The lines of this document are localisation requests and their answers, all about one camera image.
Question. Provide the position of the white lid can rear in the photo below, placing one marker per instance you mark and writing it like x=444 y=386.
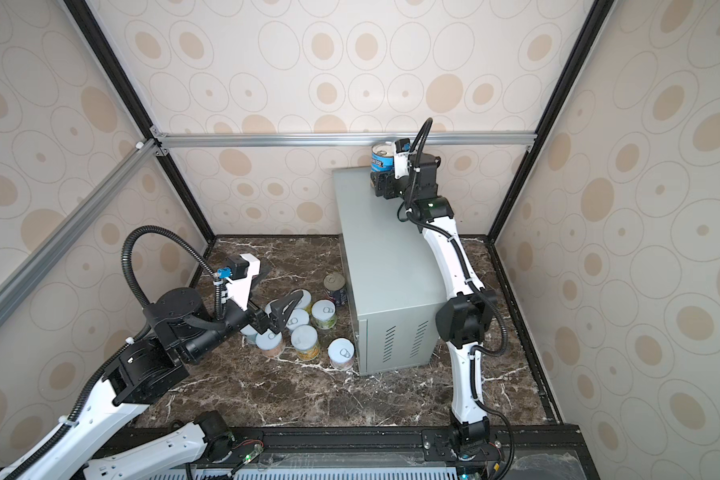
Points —
x=306 y=301

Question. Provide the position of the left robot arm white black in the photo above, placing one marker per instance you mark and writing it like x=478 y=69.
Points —
x=182 y=332

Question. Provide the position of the black corner frame post right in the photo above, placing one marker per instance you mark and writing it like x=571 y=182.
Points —
x=592 y=26

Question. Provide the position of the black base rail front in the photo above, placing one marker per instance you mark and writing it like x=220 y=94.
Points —
x=528 y=452

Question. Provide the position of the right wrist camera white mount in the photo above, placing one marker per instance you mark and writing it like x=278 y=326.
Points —
x=401 y=157

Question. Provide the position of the white lid can left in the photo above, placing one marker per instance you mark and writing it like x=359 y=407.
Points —
x=250 y=334

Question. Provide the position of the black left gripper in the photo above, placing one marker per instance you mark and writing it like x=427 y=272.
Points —
x=277 y=316

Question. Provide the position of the yellow label can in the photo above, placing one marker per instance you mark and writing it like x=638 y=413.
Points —
x=304 y=340

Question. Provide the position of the teal label can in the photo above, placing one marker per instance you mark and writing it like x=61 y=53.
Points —
x=299 y=317

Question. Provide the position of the diagonal aluminium rail left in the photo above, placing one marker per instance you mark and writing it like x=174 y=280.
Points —
x=16 y=288

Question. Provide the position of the black corner frame post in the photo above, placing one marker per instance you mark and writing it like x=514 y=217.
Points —
x=592 y=26
x=83 y=18

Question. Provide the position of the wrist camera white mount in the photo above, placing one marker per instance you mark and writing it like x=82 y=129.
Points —
x=401 y=157
x=236 y=279

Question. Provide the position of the dark blue red soup can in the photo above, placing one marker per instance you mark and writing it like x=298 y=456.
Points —
x=335 y=286

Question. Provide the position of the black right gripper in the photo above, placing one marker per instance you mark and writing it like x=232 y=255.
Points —
x=387 y=179

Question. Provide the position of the pink label can front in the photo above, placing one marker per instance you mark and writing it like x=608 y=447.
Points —
x=341 y=353

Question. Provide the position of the white lid can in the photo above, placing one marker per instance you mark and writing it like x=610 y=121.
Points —
x=306 y=301
x=250 y=334

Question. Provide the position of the blue progresso soup can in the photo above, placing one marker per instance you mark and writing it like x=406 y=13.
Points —
x=382 y=157

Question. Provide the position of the peach label can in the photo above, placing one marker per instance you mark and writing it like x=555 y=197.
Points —
x=270 y=344

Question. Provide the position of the black corner frame post left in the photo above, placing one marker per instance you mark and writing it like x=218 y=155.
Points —
x=83 y=18

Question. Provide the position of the grey metal cabinet box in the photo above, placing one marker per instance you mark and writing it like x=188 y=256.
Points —
x=393 y=282

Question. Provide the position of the green label can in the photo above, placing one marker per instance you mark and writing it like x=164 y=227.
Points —
x=323 y=313

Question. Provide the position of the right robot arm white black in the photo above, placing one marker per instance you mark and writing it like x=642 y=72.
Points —
x=467 y=313

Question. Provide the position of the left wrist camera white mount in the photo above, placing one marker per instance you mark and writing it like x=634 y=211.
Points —
x=236 y=279

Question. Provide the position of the horizontal aluminium rail back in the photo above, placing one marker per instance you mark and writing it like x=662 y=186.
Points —
x=332 y=140

